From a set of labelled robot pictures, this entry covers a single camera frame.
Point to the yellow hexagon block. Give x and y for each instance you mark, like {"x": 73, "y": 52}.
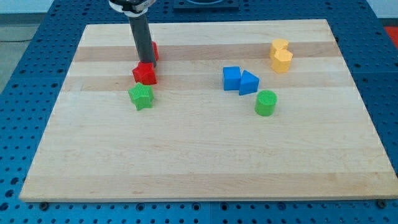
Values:
{"x": 281, "y": 61}

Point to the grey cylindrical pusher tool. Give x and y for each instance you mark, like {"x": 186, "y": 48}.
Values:
{"x": 142, "y": 38}

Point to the red cylinder block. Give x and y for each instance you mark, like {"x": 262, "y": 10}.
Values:
{"x": 156, "y": 53}

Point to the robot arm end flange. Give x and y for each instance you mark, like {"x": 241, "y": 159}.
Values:
{"x": 131, "y": 8}

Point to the green cylinder block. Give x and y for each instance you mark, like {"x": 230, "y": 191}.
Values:
{"x": 265, "y": 103}

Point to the blue cube block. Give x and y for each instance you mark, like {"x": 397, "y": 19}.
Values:
{"x": 231, "y": 78}

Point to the wooden board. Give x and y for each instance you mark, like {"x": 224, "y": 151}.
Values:
{"x": 201, "y": 143}

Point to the green star block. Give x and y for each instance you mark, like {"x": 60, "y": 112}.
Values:
{"x": 141, "y": 96}

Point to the yellow heart block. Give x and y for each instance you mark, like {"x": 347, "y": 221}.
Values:
{"x": 278, "y": 44}

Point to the red star block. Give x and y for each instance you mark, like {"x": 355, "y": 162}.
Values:
{"x": 144, "y": 73}

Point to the blue triangle block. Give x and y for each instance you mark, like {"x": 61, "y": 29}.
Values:
{"x": 249, "y": 83}

